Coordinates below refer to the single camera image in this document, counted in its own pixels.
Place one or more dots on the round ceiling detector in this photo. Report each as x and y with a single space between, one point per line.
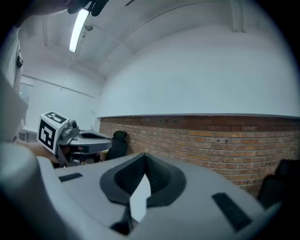
89 27

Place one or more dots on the person's white shirt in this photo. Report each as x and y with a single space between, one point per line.
8 100

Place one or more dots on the person's left hand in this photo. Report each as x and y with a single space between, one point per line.
79 148

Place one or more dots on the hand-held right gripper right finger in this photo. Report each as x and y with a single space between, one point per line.
199 218

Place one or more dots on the black head-worn camera mount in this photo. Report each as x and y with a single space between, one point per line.
96 5

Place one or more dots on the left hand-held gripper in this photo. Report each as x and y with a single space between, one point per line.
48 131

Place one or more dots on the person's left forearm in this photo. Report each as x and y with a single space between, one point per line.
37 148

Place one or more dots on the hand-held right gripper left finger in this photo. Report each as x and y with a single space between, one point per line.
82 187

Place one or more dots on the long ceiling light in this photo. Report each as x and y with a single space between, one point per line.
78 30

